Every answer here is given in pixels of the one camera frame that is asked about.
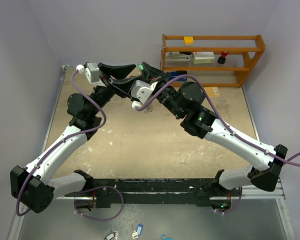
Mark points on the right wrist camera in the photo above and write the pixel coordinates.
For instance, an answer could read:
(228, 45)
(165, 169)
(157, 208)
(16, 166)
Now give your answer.
(141, 91)

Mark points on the blue hook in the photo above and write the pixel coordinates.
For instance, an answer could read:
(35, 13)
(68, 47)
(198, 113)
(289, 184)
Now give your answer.
(164, 237)

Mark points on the blue black stapler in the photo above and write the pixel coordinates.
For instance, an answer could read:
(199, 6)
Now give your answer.
(175, 74)

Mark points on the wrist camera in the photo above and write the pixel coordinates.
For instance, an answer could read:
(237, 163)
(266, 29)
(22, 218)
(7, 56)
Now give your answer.
(141, 91)
(92, 73)

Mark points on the black base frame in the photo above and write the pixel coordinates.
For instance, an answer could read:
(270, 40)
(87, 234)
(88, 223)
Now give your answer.
(202, 192)

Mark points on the white red box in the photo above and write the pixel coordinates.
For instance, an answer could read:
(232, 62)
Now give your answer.
(203, 57)

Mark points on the wooden shelf rack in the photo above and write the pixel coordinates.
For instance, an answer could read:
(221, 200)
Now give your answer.
(236, 55)

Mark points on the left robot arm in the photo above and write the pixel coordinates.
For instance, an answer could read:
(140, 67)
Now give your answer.
(33, 186)

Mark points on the black tagged key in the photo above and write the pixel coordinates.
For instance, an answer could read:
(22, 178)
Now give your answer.
(114, 235)

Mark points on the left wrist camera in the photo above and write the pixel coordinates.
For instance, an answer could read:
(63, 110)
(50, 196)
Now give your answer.
(92, 73)

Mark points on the green tagged key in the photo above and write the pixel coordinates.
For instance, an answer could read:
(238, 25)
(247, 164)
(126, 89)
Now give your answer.
(140, 69)

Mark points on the blue tagged key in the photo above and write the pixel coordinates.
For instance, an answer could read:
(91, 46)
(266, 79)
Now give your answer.
(137, 231)

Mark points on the grey stapler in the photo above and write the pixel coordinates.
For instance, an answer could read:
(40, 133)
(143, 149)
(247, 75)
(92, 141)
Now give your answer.
(177, 56)

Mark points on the red handled key organizer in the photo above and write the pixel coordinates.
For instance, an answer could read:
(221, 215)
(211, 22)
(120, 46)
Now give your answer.
(148, 109)

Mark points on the yellow lidded container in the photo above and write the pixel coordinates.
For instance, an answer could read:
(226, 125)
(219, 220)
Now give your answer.
(188, 40)

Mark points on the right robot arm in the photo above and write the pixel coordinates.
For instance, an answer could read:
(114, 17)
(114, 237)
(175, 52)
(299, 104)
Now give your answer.
(264, 167)

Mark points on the red black stamp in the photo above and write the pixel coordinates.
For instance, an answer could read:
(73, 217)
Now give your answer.
(222, 58)

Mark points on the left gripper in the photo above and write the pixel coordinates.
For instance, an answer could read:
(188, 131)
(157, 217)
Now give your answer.
(118, 72)

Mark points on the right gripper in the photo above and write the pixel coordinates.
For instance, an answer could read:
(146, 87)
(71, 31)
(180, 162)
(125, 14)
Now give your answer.
(156, 75)

